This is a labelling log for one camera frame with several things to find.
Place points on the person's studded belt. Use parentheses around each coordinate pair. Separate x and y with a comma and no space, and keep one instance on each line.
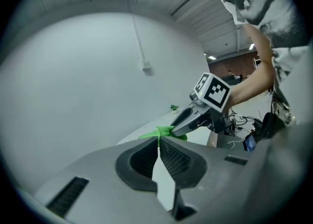
(283,110)

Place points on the person's black white printed shirt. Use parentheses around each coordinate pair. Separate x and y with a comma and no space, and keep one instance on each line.
(264,0)

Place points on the person's right forearm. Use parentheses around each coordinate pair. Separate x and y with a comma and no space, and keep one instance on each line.
(256,76)

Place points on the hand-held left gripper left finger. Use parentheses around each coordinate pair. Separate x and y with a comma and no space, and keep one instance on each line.
(102,188)

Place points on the white wall junction box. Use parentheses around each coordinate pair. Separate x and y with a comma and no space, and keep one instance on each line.
(147,67)

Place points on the small screen device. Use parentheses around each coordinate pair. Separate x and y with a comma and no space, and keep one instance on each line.
(250,143)

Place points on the green cloth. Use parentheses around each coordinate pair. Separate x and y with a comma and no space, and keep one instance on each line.
(162,131)

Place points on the small potted green plant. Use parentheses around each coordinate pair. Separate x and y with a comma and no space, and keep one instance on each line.
(174,108)

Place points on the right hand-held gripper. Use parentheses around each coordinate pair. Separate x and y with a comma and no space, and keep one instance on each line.
(215,93)

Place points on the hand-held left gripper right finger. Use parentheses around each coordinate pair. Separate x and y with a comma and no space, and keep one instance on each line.
(215,176)

